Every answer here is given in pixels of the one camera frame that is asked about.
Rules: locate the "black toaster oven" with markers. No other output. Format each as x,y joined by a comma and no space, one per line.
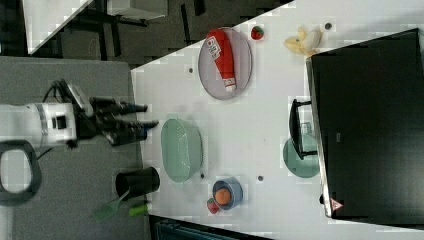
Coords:
368,118

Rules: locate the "black utensil cup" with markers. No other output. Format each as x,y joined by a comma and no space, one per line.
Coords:
137,183

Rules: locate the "green plastic strainer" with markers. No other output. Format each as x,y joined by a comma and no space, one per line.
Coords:
181,147

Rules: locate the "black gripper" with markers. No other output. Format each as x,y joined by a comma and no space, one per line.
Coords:
104,121

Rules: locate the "green handle utensil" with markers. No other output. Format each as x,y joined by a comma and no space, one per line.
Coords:
138,210

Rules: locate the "orange toy fruit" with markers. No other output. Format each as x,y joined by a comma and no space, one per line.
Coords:
223,196

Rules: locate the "blue bowl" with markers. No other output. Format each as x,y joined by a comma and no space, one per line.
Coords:
233,185

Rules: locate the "red strawberry with leaves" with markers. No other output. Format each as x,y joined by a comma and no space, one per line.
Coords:
212,206

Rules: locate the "green mug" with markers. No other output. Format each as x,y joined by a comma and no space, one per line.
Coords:
306,166

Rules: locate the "grey round plate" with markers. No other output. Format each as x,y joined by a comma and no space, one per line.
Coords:
209,75

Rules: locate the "red ketchup bottle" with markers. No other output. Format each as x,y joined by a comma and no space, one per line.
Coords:
219,47

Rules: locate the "green spatula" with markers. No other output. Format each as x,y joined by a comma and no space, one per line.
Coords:
109,209

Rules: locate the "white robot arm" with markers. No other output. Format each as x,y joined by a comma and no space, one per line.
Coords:
56,124

